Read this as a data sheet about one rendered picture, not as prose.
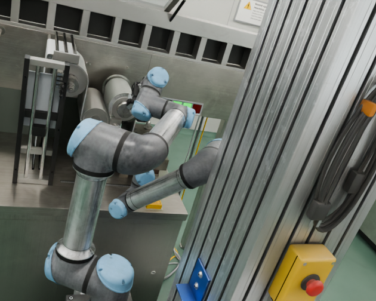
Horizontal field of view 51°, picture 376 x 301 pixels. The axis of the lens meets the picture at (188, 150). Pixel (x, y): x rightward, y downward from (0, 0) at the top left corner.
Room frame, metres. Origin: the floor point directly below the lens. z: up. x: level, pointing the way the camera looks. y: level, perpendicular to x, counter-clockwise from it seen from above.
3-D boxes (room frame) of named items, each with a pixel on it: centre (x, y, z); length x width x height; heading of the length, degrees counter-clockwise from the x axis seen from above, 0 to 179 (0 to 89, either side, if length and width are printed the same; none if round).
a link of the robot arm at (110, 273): (0.92, 0.11, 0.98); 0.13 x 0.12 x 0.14; 85
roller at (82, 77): (1.68, 0.61, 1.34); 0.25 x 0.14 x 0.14; 25
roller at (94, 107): (1.73, 0.49, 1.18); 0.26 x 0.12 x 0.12; 25
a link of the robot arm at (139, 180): (1.41, 0.15, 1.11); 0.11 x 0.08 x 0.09; 25
